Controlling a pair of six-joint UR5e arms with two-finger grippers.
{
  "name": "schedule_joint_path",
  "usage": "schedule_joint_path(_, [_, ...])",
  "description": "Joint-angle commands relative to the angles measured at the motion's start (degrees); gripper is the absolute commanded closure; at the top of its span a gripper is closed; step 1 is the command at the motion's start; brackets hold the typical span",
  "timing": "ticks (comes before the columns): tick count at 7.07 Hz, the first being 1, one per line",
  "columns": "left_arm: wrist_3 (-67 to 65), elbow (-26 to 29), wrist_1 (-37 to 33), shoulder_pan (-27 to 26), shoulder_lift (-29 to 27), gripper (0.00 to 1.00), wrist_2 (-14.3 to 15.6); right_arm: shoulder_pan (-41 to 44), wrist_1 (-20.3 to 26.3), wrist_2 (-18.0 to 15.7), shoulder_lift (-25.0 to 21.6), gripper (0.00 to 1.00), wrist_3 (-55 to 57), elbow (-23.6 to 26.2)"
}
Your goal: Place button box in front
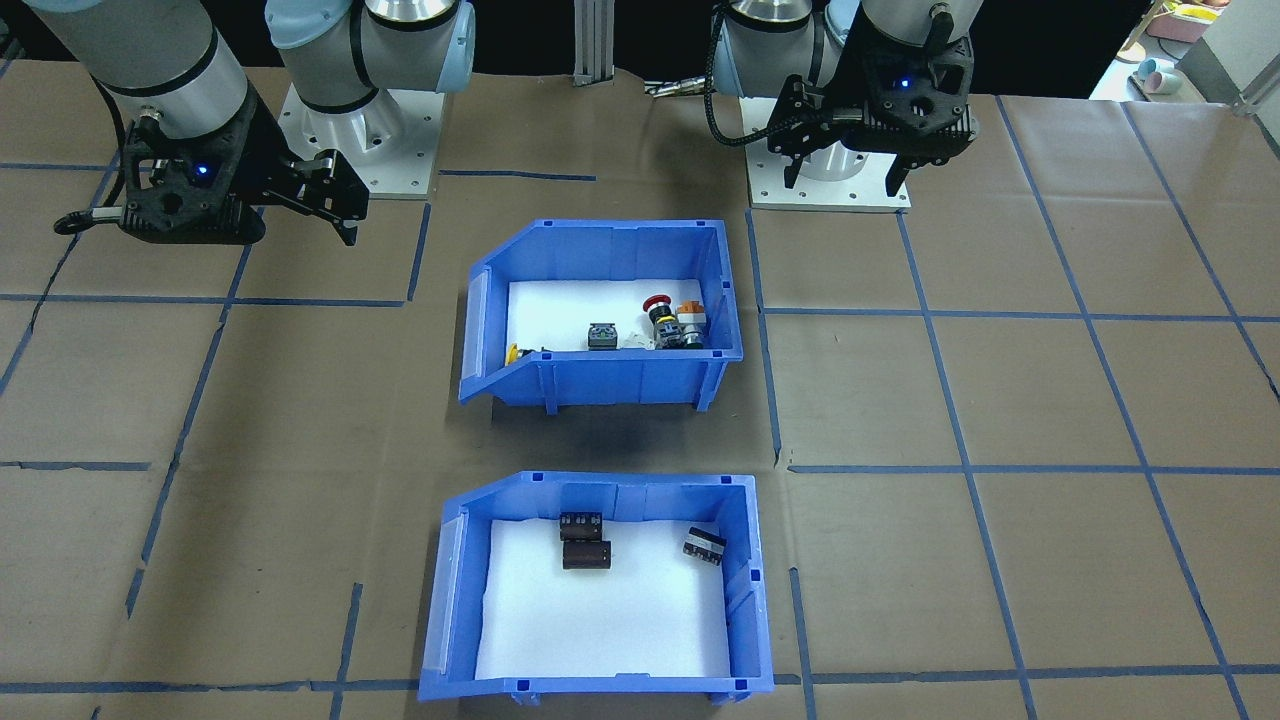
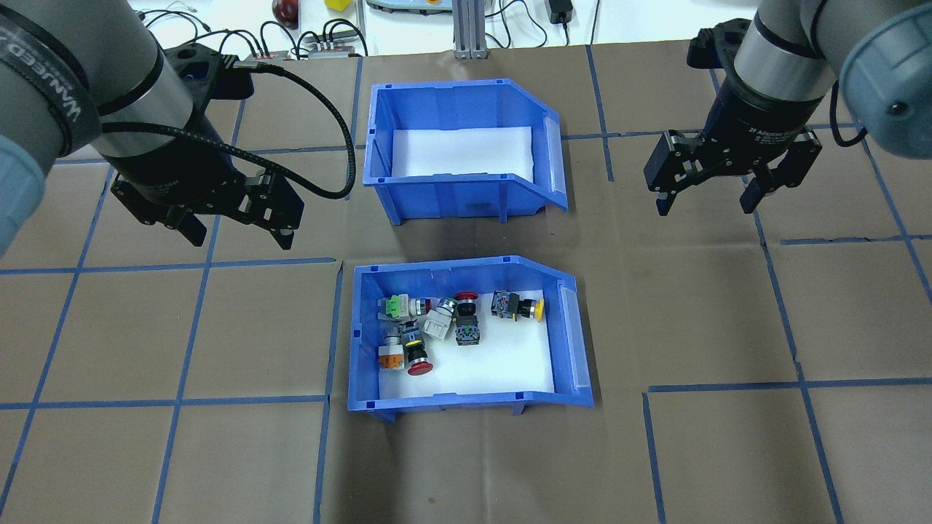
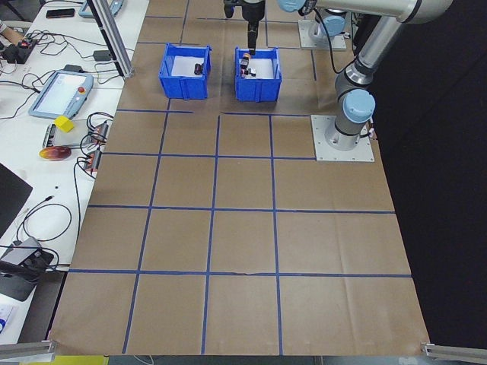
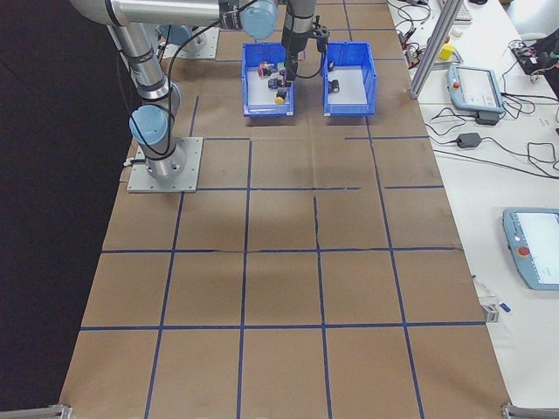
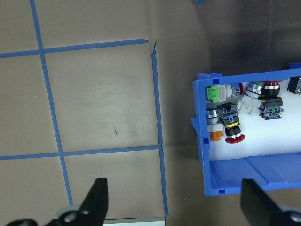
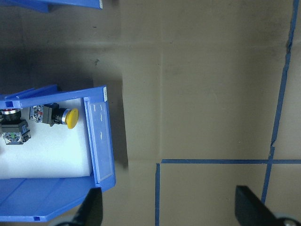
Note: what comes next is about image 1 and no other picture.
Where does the blue plastic capacitor bin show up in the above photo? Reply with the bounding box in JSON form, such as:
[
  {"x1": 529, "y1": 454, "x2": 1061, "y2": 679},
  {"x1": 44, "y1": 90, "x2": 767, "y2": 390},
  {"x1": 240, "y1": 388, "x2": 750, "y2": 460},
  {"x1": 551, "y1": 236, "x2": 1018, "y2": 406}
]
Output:
[{"x1": 417, "y1": 470, "x2": 776, "y2": 706}]

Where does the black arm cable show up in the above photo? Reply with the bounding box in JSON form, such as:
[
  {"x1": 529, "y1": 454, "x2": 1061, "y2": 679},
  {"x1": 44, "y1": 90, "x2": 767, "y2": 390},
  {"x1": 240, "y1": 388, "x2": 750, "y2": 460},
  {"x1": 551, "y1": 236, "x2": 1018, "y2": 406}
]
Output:
[
  {"x1": 53, "y1": 85, "x2": 151, "y2": 237},
  {"x1": 704, "y1": 5, "x2": 861, "y2": 148}
]

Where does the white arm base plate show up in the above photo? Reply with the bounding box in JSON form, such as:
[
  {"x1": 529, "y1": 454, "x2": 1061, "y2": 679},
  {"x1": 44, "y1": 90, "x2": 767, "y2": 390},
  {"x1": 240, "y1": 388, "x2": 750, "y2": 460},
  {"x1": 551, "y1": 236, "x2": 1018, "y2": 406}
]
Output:
[
  {"x1": 745, "y1": 95, "x2": 913, "y2": 213},
  {"x1": 278, "y1": 85, "x2": 447, "y2": 200}
]

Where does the red mushroom emergency button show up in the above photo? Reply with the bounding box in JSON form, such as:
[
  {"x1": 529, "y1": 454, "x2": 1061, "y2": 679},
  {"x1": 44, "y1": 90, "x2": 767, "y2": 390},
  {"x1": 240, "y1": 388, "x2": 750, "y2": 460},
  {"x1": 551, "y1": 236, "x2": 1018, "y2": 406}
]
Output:
[{"x1": 643, "y1": 292, "x2": 683, "y2": 347}]

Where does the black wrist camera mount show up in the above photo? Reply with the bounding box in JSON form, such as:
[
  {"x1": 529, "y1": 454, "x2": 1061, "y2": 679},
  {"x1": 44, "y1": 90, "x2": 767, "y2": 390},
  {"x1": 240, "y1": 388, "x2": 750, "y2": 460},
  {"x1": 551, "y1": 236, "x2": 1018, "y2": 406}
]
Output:
[
  {"x1": 118, "y1": 128, "x2": 269, "y2": 247},
  {"x1": 850, "y1": 38, "x2": 979, "y2": 169}
]

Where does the aluminium profile post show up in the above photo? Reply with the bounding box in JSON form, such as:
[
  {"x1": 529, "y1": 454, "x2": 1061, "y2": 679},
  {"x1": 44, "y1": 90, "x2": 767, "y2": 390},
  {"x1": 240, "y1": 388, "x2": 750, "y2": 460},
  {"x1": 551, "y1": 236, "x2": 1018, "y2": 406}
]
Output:
[{"x1": 573, "y1": 0, "x2": 616, "y2": 86}]

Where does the blue plastic button bin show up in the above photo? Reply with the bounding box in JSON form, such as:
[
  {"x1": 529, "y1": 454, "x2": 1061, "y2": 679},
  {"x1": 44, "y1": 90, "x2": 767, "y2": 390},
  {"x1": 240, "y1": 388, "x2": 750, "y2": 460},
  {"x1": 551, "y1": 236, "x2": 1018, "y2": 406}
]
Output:
[{"x1": 458, "y1": 218, "x2": 747, "y2": 413}]

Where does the white foam pad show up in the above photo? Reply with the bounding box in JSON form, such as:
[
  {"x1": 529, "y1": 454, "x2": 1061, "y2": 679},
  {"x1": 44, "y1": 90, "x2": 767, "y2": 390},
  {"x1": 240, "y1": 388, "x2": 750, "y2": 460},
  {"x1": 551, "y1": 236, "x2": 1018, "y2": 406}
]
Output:
[
  {"x1": 505, "y1": 280, "x2": 706, "y2": 353},
  {"x1": 475, "y1": 518, "x2": 733, "y2": 681}
]

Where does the pink basket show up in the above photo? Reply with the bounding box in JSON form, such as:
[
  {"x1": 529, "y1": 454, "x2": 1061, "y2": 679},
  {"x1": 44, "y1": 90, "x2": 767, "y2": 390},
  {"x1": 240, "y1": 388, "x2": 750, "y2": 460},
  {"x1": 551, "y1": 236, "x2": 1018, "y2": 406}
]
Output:
[{"x1": 1145, "y1": 3, "x2": 1219, "y2": 44}]

